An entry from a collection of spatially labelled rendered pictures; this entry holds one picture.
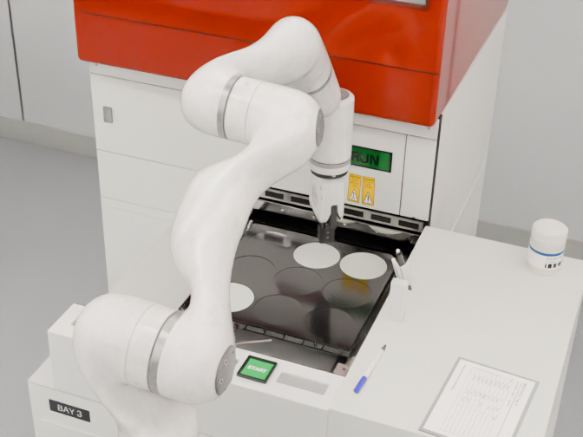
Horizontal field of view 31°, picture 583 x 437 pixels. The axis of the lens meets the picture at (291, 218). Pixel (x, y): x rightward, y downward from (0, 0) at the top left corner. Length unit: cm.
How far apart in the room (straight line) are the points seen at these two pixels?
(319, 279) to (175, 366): 82
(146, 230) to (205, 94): 104
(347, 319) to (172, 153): 62
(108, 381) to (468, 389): 66
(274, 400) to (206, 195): 47
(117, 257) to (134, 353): 125
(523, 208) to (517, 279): 180
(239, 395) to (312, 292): 39
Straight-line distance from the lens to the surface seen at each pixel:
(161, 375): 143
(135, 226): 259
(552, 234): 212
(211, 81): 159
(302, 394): 182
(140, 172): 250
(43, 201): 426
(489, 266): 216
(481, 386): 186
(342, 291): 216
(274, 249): 228
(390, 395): 182
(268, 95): 155
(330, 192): 205
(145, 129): 244
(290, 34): 165
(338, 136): 200
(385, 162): 222
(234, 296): 214
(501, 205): 394
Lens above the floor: 217
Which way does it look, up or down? 32 degrees down
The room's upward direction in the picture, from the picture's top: 2 degrees clockwise
